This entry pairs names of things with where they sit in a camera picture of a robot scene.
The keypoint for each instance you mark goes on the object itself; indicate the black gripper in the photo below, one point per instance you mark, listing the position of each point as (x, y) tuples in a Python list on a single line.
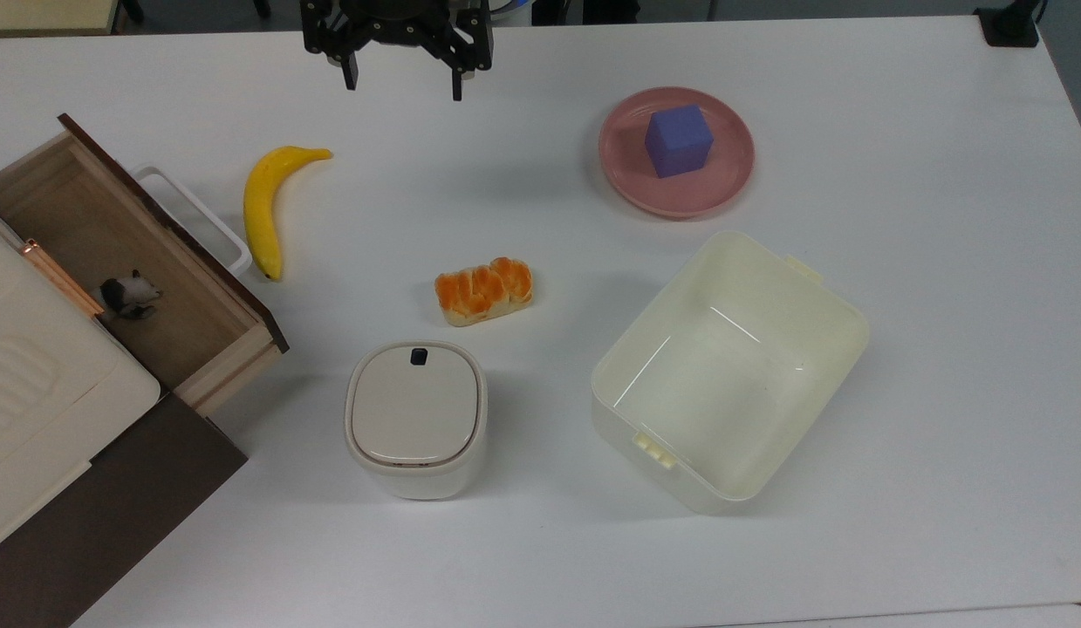
[(396, 22)]

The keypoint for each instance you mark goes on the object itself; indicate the black white panda toy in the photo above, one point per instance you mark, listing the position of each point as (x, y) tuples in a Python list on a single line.
[(130, 295)]

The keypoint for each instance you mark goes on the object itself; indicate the wooden drawer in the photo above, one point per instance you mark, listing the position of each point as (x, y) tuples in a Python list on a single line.
[(112, 227)]

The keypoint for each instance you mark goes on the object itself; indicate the yellow banana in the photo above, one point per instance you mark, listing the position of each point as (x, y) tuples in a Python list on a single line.
[(261, 209)]

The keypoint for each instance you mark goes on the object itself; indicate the orange glazed bread loaf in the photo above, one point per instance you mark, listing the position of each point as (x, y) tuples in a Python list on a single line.
[(483, 292)]

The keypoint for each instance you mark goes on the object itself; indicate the pink plate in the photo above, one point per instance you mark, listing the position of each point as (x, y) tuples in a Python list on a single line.
[(623, 166)]

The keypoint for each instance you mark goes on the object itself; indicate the purple cube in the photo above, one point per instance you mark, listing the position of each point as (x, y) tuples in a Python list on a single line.
[(677, 139)]

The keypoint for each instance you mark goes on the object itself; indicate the white lidded trash can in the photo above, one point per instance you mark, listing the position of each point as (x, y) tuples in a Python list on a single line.
[(416, 414)]

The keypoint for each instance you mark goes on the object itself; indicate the beige side table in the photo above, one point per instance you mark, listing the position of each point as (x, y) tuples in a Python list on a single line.
[(43, 13)]

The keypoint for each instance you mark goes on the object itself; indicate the cream plastic storage box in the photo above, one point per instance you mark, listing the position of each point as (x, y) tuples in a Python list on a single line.
[(723, 384)]

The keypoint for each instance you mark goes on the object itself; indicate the dark brown cabinet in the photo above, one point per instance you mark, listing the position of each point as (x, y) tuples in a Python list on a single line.
[(112, 515)]

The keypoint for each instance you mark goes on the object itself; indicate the black table clamp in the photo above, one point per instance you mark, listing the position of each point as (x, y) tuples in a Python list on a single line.
[(1009, 26)]

